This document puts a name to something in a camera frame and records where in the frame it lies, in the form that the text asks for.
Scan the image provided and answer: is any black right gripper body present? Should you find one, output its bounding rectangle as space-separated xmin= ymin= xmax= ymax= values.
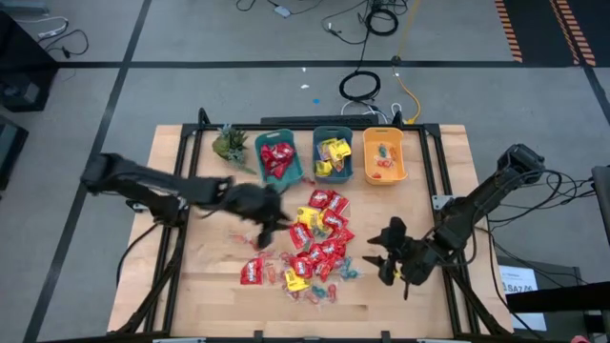
xmin=388 ymin=232 xmax=447 ymax=288

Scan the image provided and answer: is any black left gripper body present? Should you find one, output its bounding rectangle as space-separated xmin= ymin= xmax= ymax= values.
xmin=221 ymin=182 xmax=286 ymax=226

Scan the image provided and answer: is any light teal plastic bin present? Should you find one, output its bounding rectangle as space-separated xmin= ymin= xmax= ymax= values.
xmin=254 ymin=128 xmax=306 ymax=188

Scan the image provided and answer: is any yellow plastic bin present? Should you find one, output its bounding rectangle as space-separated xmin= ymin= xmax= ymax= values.
xmin=361 ymin=126 xmax=410 ymax=187

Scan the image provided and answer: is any slate blue plastic bin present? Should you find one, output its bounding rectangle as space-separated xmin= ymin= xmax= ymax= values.
xmin=312 ymin=125 xmax=356 ymax=185

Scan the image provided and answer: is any potted succulent plant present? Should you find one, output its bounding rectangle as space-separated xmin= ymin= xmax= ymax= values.
xmin=211 ymin=124 xmax=258 ymax=176

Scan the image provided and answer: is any black power strip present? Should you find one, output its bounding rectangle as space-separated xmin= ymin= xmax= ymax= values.
xmin=259 ymin=114 xmax=367 ymax=127

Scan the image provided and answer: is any white printed sheet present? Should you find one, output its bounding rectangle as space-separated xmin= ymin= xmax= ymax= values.
xmin=498 ymin=264 xmax=549 ymax=333

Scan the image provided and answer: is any dark equipment box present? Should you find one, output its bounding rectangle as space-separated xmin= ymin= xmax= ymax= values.
xmin=0 ymin=113 xmax=30 ymax=192

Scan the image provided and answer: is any black striped floor mat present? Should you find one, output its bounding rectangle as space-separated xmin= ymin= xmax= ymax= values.
xmin=493 ymin=0 xmax=610 ymax=68

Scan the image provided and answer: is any black cabinet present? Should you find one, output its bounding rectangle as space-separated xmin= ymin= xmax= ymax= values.
xmin=0 ymin=10 xmax=59 ymax=113

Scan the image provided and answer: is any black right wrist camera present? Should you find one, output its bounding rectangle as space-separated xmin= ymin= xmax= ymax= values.
xmin=380 ymin=216 xmax=409 ymax=247

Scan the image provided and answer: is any blue Ring Pop in wrapper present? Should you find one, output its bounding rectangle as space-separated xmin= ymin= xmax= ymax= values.
xmin=337 ymin=256 xmax=364 ymax=282

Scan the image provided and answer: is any white floor cable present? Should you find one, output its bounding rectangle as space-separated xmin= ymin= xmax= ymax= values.
xmin=340 ymin=98 xmax=404 ymax=124

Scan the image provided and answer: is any black coiled floor cable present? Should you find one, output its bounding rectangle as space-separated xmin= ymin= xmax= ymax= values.
xmin=363 ymin=6 xmax=400 ymax=38
xmin=337 ymin=69 xmax=382 ymax=103

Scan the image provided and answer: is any yellow floor cable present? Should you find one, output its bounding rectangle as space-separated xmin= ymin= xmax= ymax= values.
xmin=391 ymin=0 xmax=423 ymax=126

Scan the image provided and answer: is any cable with white adapter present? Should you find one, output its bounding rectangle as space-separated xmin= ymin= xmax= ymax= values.
xmin=13 ymin=15 xmax=91 ymax=59

